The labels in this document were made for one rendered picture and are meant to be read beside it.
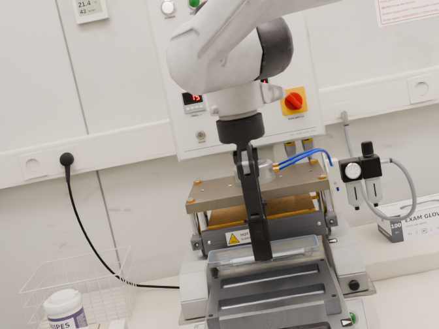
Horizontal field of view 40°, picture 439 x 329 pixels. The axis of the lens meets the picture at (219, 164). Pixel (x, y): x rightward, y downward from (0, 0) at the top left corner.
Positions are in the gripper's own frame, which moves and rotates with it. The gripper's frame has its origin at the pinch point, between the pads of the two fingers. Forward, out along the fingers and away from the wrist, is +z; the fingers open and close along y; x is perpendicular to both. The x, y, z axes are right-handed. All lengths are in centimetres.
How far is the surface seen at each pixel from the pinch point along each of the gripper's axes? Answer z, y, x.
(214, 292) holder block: 7.2, 4.1, -8.9
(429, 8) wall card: -29, -80, 54
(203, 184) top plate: -3.7, -26.4, -11.0
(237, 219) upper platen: 1.1, -13.7, -4.4
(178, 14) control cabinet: -39, -34, -10
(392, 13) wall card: -30, -79, 43
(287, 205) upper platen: 1.1, -17.5, 5.5
